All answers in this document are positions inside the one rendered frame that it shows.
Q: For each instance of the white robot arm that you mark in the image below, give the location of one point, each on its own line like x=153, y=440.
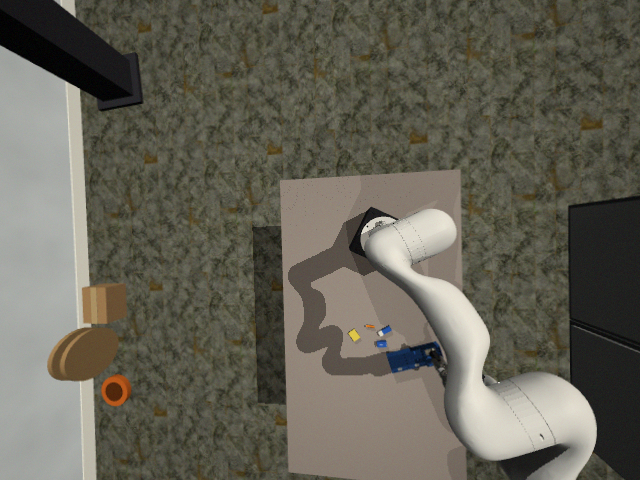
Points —
x=530, y=412

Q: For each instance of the blue and white eraser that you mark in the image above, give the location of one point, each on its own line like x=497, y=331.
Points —
x=384, y=331

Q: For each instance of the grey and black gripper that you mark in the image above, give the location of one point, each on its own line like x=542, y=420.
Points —
x=440, y=364

